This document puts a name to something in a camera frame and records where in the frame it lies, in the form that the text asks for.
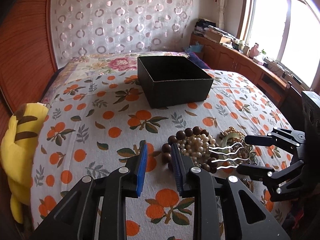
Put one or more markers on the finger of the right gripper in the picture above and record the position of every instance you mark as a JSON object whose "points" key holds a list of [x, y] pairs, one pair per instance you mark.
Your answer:
{"points": [[260, 140], [254, 172]]}

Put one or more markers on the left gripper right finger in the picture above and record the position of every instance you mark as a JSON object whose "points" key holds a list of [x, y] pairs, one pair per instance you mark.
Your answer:
{"points": [[186, 173]]}

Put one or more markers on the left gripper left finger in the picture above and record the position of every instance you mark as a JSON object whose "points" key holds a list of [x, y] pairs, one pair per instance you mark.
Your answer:
{"points": [[134, 180]]}

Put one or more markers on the black storage box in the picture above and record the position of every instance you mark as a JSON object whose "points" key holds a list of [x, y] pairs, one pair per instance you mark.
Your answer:
{"points": [[172, 80]]}

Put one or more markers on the green jade bangle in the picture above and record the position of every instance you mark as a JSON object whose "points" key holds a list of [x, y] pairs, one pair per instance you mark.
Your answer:
{"points": [[231, 142]]}

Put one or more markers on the orange print bed sheet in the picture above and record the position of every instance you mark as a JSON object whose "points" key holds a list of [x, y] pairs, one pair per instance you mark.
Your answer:
{"points": [[96, 123]]}

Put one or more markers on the pink figurine on sill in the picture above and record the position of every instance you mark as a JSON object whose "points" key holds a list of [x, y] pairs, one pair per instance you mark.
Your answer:
{"points": [[253, 52]]}

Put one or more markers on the blue purple blanket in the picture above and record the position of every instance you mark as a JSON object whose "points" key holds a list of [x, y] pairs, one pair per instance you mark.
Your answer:
{"points": [[196, 60]]}

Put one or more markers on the wooden sideboard cabinet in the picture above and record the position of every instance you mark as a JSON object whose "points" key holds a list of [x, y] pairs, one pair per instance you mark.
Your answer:
{"points": [[219, 57]]}

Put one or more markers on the floral quilt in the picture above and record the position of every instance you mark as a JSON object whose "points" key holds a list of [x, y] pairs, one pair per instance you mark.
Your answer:
{"points": [[96, 64]]}

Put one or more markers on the yellow striped plush toy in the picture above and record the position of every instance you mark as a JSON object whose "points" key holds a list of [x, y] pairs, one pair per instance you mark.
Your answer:
{"points": [[17, 152]]}

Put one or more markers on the pile of books and clutter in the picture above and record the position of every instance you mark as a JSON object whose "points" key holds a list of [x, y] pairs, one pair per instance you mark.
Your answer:
{"points": [[207, 29]]}

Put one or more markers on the circle pattern sheer curtain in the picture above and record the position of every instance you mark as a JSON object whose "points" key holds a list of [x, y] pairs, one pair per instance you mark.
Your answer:
{"points": [[86, 27]]}

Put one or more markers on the gold chain jewelry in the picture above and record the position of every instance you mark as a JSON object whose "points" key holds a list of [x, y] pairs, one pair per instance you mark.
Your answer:
{"points": [[231, 132]]}

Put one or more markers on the window with frame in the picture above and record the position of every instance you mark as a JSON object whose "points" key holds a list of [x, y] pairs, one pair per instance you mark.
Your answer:
{"points": [[287, 32]]}

